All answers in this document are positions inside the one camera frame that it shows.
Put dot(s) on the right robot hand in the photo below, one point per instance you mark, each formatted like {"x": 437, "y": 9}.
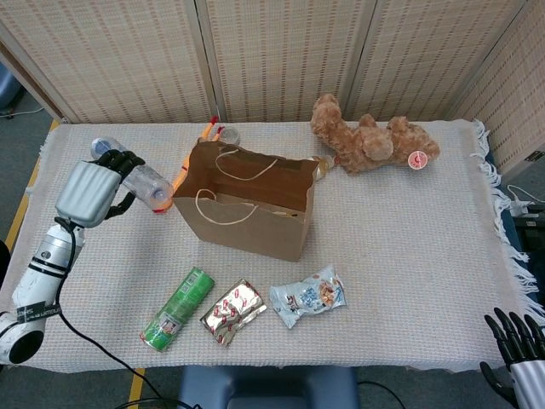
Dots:
{"x": 528, "y": 370}

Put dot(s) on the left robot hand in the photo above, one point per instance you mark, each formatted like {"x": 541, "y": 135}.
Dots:
{"x": 85, "y": 191}

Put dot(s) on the clear plastic bottle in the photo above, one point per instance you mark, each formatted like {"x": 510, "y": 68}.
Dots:
{"x": 145, "y": 181}

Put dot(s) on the green chips can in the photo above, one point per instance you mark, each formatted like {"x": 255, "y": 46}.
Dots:
{"x": 179, "y": 309}

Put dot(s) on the gold red foil packet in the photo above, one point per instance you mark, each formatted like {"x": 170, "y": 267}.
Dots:
{"x": 232, "y": 313}

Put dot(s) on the light blue snack bag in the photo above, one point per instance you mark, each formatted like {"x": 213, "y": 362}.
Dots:
{"x": 306, "y": 296}

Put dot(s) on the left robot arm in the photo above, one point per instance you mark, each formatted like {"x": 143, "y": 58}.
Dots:
{"x": 38, "y": 277}

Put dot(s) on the brown paper bag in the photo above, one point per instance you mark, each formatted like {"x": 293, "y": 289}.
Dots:
{"x": 247, "y": 232}

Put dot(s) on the orange rubber chicken toy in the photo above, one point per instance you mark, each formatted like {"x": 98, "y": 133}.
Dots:
{"x": 179, "y": 179}

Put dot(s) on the blue seat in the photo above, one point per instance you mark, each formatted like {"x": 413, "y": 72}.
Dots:
{"x": 7, "y": 87}

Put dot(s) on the black box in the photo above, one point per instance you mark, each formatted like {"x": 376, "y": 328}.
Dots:
{"x": 530, "y": 238}

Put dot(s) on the white woven tablecloth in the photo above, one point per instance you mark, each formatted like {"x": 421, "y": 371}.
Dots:
{"x": 404, "y": 277}

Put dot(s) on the small round metal tin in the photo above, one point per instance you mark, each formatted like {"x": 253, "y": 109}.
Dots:
{"x": 231, "y": 136}

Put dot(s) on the white power strip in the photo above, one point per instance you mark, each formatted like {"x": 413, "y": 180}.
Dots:
{"x": 521, "y": 204}

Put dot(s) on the woven folding screen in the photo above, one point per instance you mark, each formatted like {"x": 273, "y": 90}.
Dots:
{"x": 277, "y": 55}

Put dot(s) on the blue chair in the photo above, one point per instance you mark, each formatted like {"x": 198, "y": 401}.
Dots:
{"x": 268, "y": 387}

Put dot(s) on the brown teddy bear plush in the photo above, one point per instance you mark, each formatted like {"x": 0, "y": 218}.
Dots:
{"x": 366, "y": 142}

